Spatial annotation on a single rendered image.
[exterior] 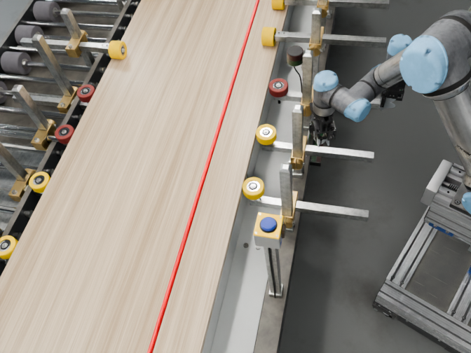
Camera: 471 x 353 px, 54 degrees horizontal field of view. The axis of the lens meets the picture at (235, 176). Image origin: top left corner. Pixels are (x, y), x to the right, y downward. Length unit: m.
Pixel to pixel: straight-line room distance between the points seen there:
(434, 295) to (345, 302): 0.43
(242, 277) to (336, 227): 0.92
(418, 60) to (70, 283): 1.25
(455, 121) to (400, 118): 1.87
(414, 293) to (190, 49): 1.50
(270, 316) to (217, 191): 0.48
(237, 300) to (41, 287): 0.69
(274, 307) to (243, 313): 0.14
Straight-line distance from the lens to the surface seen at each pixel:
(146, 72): 2.16
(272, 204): 1.74
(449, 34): 1.18
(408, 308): 2.27
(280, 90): 1.95
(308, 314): 2.43
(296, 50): 1.78
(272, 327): 1.69
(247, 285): 1.82
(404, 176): 2.83
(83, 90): 2.19
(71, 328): 1.63
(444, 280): 2.36
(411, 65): 1.17
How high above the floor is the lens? 2.33
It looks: 56 degrees down
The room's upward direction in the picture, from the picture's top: 12 degrees counter-clockwise
